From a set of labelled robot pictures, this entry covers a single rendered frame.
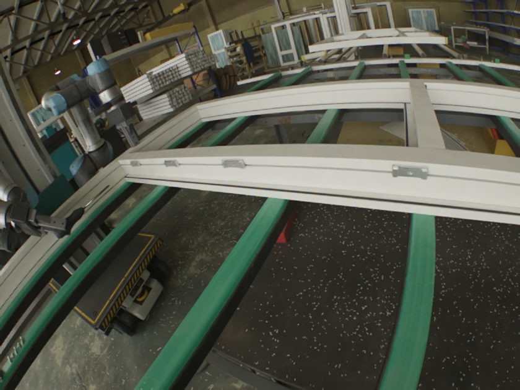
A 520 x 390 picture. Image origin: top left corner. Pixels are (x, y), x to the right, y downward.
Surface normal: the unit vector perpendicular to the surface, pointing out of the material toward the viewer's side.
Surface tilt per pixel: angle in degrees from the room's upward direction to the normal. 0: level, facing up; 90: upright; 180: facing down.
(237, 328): 0
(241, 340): 0
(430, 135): 0
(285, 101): 90
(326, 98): 90
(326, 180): 90
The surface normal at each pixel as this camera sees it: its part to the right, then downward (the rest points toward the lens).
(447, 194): -0.47, 0.63
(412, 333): -0.29, -0.77
